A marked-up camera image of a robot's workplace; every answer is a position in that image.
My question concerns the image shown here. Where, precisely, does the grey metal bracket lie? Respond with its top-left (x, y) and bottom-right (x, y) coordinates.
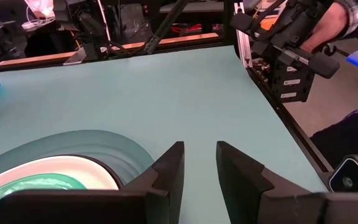
top-left (63, 47), bottom-right (88, 66)

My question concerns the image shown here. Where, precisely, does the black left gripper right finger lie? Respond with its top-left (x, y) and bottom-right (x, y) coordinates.
top-left (216, 140), bottom-right (358, 224)

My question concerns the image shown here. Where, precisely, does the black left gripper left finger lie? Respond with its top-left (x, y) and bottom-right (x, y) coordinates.
top-left (0, 141), bottom-right (186, 224)

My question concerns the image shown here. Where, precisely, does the teal plastic plate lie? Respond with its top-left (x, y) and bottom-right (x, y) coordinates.
top-left (0, 129), bottom-right (155, 194)

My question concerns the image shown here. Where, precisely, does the black table edge rail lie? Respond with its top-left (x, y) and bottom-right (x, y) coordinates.
top-left (246, 66), bottom-right (334, 182)

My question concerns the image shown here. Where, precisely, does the white cable bundle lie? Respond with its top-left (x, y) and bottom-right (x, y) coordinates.
top-left (21, 0), bottom-right (57, 32)

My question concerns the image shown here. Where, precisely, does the wooden table edge strip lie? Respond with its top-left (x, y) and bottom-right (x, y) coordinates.
top-left (0, 32), bottom-right (221, 67)

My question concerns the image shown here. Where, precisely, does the person's leg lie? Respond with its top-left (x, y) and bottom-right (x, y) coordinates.
top-left (309, 98), bottom-right (358, 169)

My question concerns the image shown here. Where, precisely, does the green translucent plastic plate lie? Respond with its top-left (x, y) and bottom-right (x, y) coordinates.
top-left (0, 172), bottom-right (88, 224)

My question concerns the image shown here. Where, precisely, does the black diagonal strut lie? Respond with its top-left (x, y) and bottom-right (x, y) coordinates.
top-left (143, 0), bottom-right (190, 55)

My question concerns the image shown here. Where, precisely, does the black frame post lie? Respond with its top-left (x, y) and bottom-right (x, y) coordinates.
top-left (223, 0), bottom-right (237, 48)

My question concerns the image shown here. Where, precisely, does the person's forearm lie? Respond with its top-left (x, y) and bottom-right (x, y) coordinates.
top-left (300, 2), bottom-right (351, 54)

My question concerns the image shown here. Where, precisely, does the black table-level camera box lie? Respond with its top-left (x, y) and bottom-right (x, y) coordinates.
top-left (328, 153), bottom-right (358, 194)

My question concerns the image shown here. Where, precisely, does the aluminium frame post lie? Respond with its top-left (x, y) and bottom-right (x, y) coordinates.
top-left (234, 2), bottom-right (254, 68)

